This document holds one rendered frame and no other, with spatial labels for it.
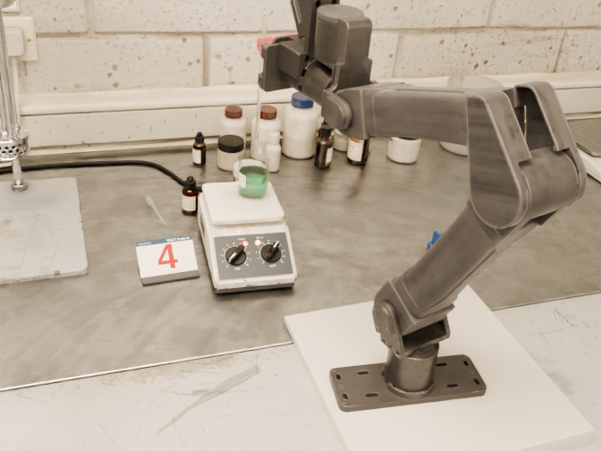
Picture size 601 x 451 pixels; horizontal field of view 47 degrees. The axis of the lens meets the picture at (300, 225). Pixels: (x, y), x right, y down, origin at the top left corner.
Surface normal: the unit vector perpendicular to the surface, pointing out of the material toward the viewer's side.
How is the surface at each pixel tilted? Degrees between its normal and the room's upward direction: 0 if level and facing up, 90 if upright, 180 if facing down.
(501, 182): 91
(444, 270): 92
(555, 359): 0
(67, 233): 0
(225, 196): 0
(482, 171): 91
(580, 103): 90
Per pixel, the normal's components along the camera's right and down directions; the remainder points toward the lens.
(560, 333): 0.09, -0.84
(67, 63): 0.32, 0.54
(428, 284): -0.79, 0.23
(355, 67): 0.53, 0.50
